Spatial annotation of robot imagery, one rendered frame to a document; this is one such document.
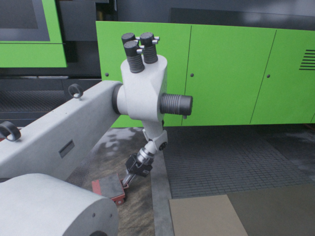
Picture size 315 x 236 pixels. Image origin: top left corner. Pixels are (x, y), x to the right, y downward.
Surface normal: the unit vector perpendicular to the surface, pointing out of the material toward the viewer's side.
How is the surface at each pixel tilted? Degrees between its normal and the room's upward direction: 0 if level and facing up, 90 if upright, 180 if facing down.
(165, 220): 0
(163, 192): 0
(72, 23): 90
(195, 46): 90
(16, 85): 90
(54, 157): 90
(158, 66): 25
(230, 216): 0
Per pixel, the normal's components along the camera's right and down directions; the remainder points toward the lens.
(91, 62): 0.09, 0.43
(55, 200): 0.14, -0.97
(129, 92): -0.29, -0.20
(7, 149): -0.04, -0.86
